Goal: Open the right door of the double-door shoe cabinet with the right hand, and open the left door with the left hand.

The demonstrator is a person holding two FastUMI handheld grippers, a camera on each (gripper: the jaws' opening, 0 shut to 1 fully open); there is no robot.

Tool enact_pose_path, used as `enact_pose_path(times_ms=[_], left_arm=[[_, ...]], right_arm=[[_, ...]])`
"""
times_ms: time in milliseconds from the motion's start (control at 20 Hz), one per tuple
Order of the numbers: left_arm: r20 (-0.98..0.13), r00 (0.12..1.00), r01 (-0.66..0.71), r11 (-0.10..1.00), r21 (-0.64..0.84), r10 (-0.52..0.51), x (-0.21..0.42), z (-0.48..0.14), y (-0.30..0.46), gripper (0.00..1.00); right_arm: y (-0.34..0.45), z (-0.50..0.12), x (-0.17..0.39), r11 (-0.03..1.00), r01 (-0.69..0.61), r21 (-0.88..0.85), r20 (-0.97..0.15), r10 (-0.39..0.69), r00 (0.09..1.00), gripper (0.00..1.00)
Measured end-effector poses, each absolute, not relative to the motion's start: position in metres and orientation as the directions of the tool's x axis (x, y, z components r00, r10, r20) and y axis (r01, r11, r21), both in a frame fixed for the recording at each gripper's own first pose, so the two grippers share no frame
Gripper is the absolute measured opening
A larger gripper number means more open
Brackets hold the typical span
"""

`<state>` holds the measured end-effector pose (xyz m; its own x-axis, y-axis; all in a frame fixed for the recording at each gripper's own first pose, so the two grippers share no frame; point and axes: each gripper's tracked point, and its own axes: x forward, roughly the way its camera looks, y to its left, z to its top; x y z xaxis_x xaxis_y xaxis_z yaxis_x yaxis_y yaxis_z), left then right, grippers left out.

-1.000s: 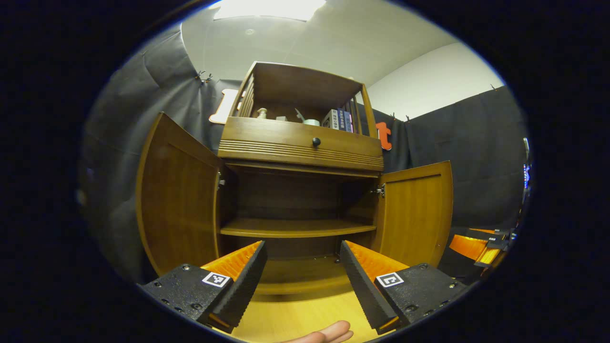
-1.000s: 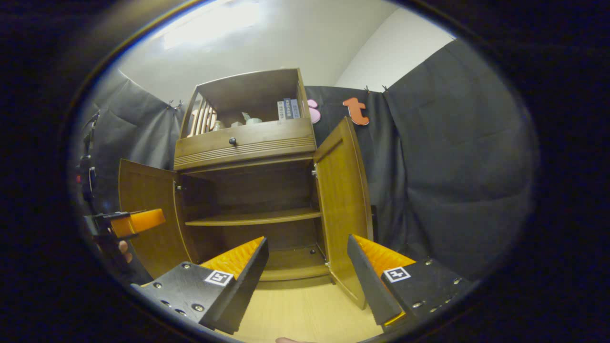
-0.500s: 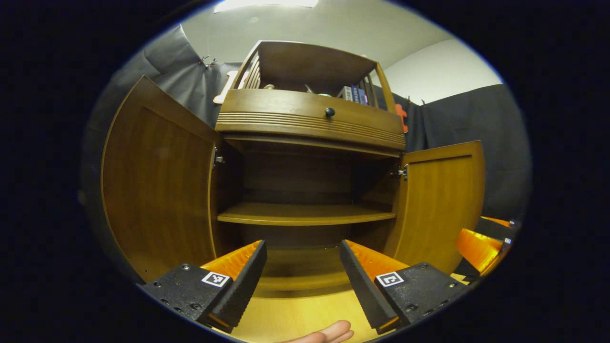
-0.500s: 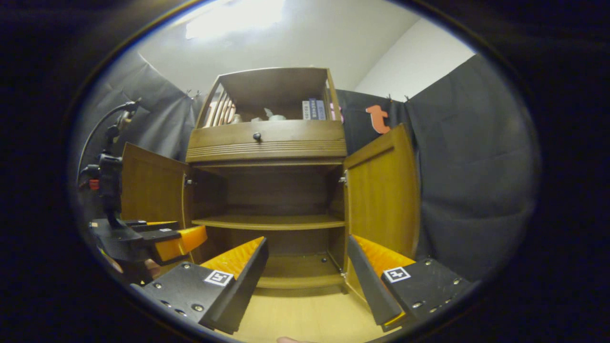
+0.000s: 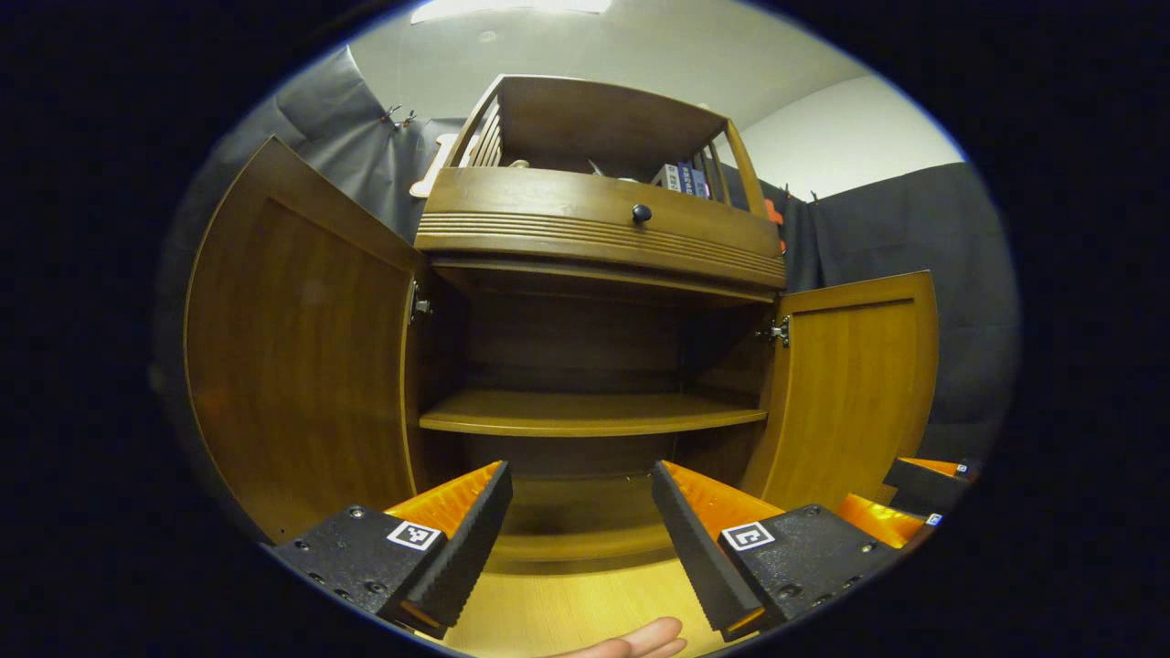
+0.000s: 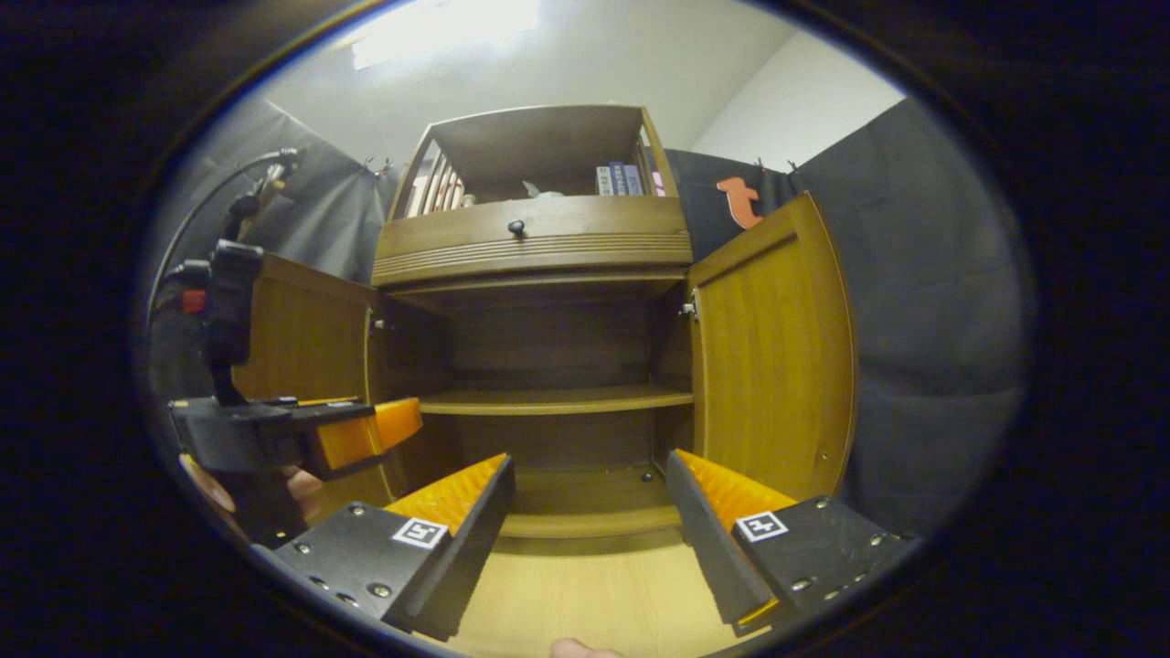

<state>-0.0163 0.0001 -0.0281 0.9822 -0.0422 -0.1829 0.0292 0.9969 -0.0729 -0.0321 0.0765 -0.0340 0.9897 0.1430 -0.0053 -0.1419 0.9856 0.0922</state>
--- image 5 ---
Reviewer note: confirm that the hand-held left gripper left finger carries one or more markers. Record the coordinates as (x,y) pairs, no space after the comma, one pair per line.
(475,548)

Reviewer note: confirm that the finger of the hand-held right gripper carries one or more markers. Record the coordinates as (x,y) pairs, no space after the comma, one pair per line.
(923,489)
(877,521)

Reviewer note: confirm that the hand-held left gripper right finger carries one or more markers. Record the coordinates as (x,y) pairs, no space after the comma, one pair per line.
(695,557)

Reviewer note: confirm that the wooden shoe cabinet door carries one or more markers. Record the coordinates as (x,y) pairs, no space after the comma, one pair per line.
(302,366)
(850,384)

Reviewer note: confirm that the metal door hinge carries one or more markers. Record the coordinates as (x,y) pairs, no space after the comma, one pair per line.
(419,306)
(777,331)

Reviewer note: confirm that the wooden inner shelf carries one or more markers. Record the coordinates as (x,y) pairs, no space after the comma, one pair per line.
(585,413)

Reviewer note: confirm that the black backdrop cloth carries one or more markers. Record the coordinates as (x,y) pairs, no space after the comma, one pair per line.
(960,274)

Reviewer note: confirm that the black drawer knob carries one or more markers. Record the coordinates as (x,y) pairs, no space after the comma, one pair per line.
(642,214)

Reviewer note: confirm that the light blue book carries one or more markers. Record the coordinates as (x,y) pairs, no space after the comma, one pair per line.
(700,185)

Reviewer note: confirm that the ceiling light panel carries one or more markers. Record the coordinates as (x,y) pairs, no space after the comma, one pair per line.
(512,9)

